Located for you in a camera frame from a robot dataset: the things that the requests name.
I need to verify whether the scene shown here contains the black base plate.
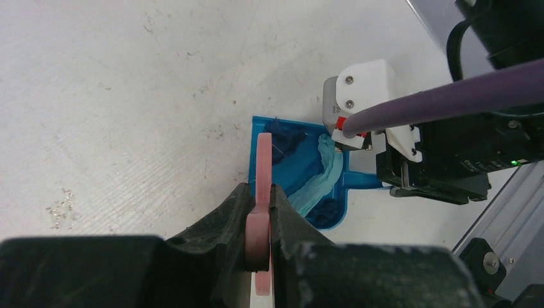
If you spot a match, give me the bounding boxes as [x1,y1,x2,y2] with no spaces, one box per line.
[459,237,544,308]

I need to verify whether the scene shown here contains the blue dustpan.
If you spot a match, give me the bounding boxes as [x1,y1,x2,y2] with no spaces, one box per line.
[248,116,384,230]

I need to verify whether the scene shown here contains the pink hand brush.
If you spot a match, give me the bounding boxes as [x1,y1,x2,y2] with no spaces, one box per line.
[244,133,272,296]

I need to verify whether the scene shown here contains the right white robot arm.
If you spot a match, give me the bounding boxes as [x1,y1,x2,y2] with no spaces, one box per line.
[376,1,543,205]

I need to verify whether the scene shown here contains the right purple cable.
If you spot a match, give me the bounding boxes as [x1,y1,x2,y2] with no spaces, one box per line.
[342,58,544,139]

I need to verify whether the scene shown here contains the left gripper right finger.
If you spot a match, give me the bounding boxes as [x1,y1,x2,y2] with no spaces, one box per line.
[271,185,484,307]

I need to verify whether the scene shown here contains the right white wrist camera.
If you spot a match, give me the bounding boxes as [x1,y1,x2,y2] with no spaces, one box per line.
[321,58,423,164]

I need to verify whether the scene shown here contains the dark blue scrap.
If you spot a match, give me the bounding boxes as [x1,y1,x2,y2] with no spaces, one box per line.
[264,118,307,165]
[305,199,339,228]

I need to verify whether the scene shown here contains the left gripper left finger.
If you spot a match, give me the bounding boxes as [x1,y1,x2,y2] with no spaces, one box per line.
[1,184,255,307]

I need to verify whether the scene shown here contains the dark blue scrap right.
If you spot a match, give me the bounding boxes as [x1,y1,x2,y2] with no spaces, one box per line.
[264,118,307,165]

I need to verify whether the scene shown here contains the dark blue scrap near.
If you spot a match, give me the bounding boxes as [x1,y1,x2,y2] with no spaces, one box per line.
[305,199,339,228]

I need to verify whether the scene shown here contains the teal paper scrap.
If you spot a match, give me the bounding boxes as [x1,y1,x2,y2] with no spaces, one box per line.
[288,134,344,218]

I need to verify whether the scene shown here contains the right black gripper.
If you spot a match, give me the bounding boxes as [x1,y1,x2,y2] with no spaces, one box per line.
[376,114,543,205]

